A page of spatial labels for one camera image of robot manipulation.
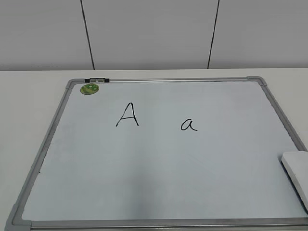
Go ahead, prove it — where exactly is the round green magnet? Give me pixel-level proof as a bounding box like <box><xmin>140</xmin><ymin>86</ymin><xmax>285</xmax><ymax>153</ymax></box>
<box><xmin>80</xmin><ymin>83</ymin><xmax>99</xmax><ymax>95</ymax></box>

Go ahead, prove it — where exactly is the white board with grey frame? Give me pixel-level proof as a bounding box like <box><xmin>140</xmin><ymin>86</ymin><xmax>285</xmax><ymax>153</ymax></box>
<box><xmin>5</xmin><ymin>77</ymin><xmax>308</xmax><ymax>231</ymax></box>

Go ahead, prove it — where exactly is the black marker clip on frame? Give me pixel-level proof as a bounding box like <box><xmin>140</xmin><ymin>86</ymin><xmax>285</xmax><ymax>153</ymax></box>
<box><xmin>84</xmin><ymin>78</ymin><xmax>110</xmax><ymax>83</ymax></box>

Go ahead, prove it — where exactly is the white whiteboard eraser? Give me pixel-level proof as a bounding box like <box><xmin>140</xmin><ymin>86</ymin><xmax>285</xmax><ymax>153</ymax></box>
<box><xmin>282</xmin><ymin>151</ymin><xmax>308</xmax><ymax>210</ymax></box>

